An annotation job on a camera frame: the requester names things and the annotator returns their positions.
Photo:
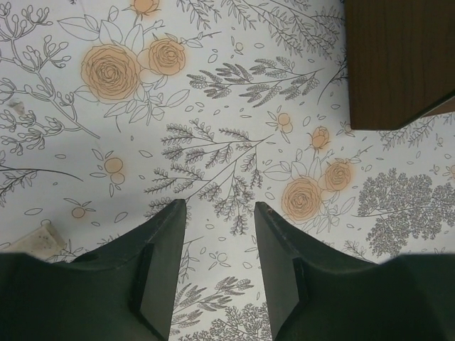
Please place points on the dark wooden desk organizer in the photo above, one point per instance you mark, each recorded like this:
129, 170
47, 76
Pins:
400, 58

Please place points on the small wooden block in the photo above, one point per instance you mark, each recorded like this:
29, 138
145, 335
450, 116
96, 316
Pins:
42, 243

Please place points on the floral patterned table mat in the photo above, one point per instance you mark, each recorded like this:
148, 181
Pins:
112, 109

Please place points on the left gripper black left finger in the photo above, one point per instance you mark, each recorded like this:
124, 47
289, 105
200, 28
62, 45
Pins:
123, 290

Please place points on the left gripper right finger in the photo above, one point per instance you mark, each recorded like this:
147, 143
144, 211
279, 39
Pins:
315, 292

